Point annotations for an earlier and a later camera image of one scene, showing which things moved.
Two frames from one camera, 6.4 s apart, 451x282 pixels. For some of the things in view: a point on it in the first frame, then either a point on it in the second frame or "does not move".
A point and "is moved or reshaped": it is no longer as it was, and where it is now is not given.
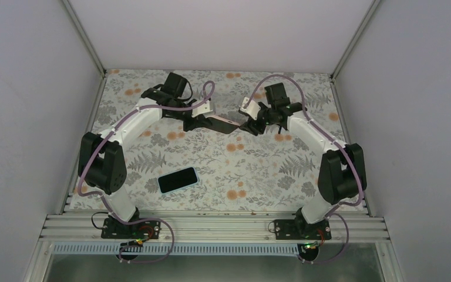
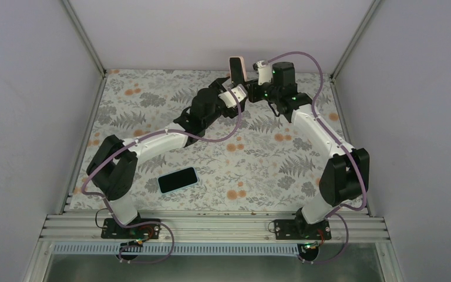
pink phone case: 237,117 is moved or reshaped
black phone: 177,180 does not move
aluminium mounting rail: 213,228 does not move
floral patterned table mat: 274,171 does not move
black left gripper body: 195,123 -> 216,86
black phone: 222,126 -> 236,76
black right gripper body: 254,126 -> 256,97
